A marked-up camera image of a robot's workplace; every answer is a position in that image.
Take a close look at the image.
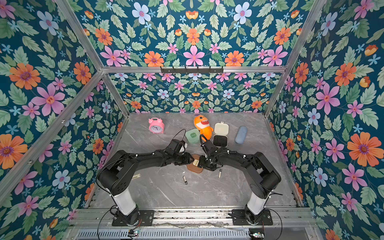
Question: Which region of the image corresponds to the blue closed case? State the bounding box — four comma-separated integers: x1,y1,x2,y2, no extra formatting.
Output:
235,126,248,145

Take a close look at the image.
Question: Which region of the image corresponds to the black wall hook rail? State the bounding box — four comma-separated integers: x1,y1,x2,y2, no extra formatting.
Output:
160,67,224,74

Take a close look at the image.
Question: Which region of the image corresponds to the white vented cable duct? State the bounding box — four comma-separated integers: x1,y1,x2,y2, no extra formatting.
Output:
76,229,250,240

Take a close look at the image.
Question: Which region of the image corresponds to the pink alarm clock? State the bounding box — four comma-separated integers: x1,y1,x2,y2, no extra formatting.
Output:
149,118,165,134

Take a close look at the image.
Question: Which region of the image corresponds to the cream clipper case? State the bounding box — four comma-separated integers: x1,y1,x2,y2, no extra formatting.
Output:
213,122,229,147

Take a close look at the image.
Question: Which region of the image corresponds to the orange shark plush toy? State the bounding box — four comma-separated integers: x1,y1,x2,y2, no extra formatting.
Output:
194,115,214,142

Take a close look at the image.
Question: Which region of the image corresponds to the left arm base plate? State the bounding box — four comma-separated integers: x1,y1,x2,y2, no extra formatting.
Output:
112,210,155,227

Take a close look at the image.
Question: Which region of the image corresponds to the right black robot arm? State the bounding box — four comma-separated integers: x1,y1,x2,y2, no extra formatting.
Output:
199,139,282,225

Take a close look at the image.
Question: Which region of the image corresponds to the green clipper case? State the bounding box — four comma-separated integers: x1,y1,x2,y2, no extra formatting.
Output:
186,129,200,145

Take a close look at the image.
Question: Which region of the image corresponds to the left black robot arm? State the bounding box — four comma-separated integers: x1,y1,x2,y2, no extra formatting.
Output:
97,150,194,226

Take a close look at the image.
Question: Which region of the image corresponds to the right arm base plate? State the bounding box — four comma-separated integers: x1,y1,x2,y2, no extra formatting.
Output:
228,209,273,226

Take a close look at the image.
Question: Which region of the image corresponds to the brown clipper case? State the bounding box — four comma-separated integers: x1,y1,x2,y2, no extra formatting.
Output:
187,154,203,174

